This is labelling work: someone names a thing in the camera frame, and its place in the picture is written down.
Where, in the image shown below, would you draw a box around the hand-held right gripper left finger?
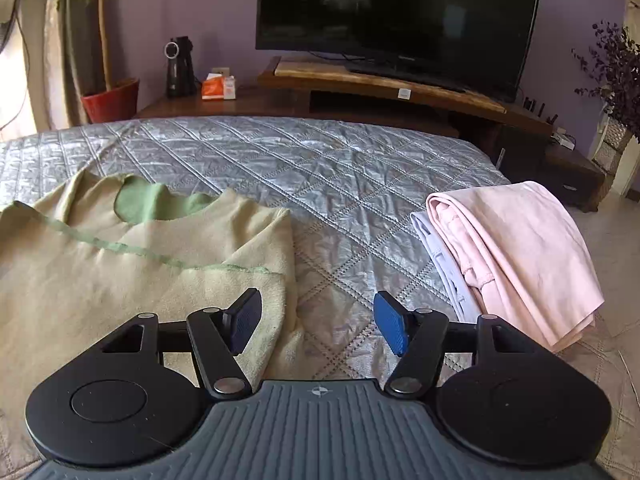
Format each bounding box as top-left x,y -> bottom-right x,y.
102,287 -> 263,401

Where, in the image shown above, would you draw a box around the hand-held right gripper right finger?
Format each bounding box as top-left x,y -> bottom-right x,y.
373,290 -> 538,400

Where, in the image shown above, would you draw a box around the beige sweatshirt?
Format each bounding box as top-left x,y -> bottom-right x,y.
0,170 -> 306,461

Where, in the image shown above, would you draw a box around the lavender folded garment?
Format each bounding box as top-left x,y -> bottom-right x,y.
410,210 -> 483,322

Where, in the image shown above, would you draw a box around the pink folded garment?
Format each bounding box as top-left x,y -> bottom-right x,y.
426,180 -> 606,353

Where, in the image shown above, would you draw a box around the grey quilted bed cover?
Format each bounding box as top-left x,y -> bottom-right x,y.
0,116 -> 640,468

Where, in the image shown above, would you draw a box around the dark wooden low cabinet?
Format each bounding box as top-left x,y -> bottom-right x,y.
134,82 -> 607,211

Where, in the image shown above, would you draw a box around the orange tissue pack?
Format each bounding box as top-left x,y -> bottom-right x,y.
201,72 -> 237,101

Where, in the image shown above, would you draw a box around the wooden television riser shelf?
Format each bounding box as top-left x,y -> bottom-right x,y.
257,55 -> 553,136

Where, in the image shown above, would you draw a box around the red plant pot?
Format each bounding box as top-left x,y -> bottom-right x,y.
81,77 -> 141,123

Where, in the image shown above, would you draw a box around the black humidifier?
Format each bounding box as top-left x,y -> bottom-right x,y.
164,36 -> 197,99

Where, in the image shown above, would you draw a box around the small dark bottles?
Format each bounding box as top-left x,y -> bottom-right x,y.
522,97 -> 560,125

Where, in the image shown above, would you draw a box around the pale woven vase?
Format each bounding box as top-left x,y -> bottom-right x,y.
592,112 -> 635,196

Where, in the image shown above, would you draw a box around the black flat television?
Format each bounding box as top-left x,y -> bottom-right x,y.
255,0 -> 545,103

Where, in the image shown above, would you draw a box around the beige curtain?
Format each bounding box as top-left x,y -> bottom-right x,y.
25,0 -> 96,133

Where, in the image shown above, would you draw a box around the green potted tree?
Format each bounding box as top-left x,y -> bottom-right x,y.
30,0 -> 153,93

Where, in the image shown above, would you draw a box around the dried purple flower bunch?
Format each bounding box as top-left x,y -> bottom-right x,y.
572,20 -> 640,143

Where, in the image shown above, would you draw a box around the black standing fan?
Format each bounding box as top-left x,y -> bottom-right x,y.
0,0 -> 23,56

